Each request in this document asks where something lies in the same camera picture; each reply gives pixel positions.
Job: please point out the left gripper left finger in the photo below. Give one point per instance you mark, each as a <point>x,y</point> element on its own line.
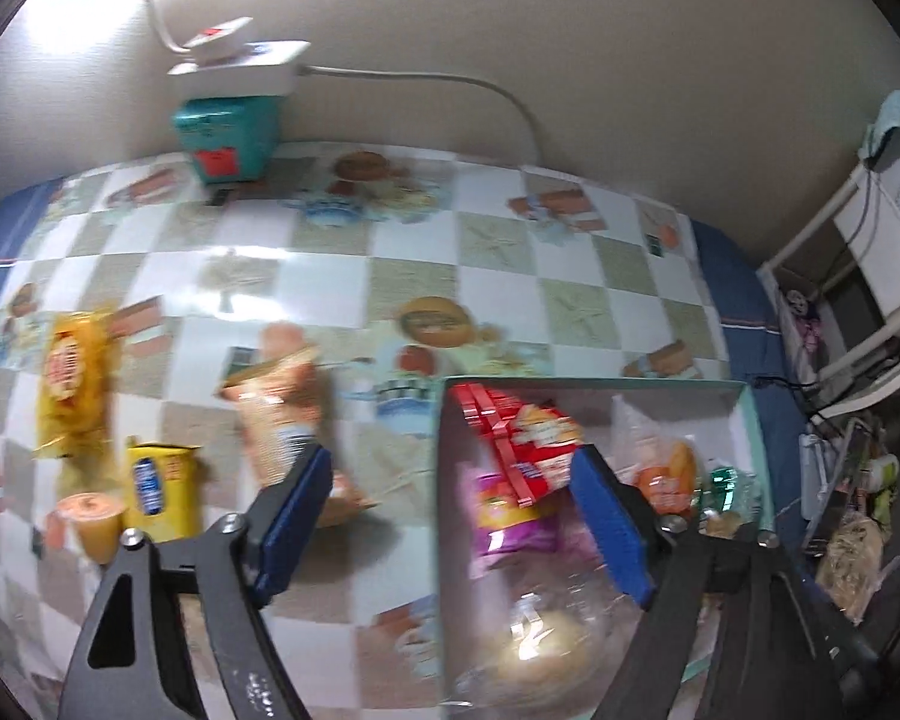
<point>132,658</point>

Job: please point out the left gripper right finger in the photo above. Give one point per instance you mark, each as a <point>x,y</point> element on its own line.
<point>769,659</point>

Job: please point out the yellow jelly cup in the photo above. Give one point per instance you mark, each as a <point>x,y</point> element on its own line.
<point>97,521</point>

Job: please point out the green white snack packet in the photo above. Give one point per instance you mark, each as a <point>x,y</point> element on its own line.
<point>730,500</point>

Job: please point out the yellow blue biscuit packet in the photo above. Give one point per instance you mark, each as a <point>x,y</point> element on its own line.
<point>161,489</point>

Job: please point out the orange snack bag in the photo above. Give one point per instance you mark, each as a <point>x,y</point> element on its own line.
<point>662,467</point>

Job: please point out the round bun clear bag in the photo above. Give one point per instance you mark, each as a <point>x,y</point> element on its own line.
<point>533,637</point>

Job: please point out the pink snack bag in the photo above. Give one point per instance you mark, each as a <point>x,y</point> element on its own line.
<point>500,527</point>

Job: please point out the red peanut snack bag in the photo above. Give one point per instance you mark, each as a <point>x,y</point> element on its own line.
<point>533,444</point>

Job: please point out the crumpled plastic bag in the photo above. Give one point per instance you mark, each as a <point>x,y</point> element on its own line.
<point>852,570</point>

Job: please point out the white green jar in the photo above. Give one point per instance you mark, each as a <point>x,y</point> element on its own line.
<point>880,473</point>

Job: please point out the black smartphone on stand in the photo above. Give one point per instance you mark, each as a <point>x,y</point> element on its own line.
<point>830,478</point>

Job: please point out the yellow transparent cracker pack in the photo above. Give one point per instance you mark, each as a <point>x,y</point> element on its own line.
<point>74,390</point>

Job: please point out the teal white cardboard box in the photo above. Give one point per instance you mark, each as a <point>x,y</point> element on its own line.
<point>719,419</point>

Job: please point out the orange beige cracker packet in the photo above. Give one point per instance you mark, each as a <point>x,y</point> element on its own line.
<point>279,409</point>

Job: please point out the checkered patterned tablecloth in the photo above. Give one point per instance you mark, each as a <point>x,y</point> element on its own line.
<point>393,302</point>

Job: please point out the white metal rack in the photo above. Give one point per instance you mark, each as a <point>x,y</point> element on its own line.
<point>836,283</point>

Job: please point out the teal toy box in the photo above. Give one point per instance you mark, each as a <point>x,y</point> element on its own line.
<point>229,139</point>

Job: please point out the white power strip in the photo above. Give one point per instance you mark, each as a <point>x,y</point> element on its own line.
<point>267,69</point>

